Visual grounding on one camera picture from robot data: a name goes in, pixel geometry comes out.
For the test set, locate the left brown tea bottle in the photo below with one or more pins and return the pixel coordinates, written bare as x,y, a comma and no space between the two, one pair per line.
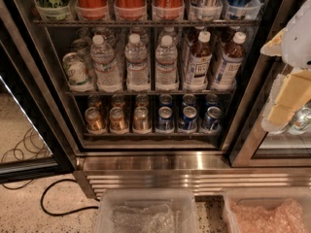
198,64

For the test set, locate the right brown tea bottle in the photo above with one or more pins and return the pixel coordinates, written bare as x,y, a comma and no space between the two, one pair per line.
229,60

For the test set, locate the silver can right fridge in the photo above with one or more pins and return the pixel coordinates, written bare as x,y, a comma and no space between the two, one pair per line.
300,122

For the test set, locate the wire shelf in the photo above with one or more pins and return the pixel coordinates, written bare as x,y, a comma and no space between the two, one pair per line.
146,23
152,92

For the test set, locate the green white can middle shelf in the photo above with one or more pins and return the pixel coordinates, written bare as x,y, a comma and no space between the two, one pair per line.
79,79

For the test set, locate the brown tea bottle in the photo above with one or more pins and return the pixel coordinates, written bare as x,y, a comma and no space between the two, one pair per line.
198,64
229,60

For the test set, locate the stainless steel fridge frame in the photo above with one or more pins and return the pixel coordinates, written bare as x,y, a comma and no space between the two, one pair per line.
34,41

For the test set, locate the middle clear water bottle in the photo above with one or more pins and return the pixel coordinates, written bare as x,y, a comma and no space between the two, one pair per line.
137,66

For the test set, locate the middle gold can front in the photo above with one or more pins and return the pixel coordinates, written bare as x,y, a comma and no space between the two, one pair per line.
118,123

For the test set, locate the left gold can front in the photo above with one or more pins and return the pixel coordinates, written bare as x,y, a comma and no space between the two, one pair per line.
94,120

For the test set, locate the left clear water bottle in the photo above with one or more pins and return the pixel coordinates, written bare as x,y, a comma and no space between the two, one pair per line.
106,65

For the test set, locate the top wire shelf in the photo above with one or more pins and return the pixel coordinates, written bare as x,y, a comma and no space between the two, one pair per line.
146,23

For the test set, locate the red coke can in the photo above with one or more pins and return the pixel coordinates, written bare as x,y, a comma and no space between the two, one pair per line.
92,9
168,9
130,9

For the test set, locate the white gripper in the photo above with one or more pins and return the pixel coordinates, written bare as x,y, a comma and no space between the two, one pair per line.
298,43

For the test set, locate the clear bubble wrap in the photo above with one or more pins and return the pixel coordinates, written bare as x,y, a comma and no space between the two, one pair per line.
158,218

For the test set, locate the middle wire shelf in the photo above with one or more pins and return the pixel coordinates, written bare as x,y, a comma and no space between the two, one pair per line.
152,92

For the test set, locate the pink bubble wrap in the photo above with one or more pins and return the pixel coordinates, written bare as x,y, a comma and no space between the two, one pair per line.
285,218

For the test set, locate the silver blue can top shelf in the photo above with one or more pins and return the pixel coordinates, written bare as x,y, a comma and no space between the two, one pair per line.
205,10

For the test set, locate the open glass fridge door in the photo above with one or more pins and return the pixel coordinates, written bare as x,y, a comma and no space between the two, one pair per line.
19,114

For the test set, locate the right blue can front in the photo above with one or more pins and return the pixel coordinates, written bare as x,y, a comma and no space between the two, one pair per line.
211,121

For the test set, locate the right gold can front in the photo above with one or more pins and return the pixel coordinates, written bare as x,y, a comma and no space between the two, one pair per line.
141,121

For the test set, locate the middle blue can front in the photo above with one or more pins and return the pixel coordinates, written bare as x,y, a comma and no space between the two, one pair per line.
187,118

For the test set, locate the right clear water bottle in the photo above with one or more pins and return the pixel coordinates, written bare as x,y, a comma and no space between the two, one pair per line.
166,56

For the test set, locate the clear water bottle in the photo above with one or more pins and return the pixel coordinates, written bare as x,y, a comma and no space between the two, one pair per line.
106,65
166,56
137,66

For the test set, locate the left clear plastic bin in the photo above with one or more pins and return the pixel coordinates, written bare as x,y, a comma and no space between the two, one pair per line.
180,200

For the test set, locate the left blue can front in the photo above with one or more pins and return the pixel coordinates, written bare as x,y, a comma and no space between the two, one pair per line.
165,119

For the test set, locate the gold can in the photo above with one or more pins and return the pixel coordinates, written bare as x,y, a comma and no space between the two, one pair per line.
141,121
94,120
118,123

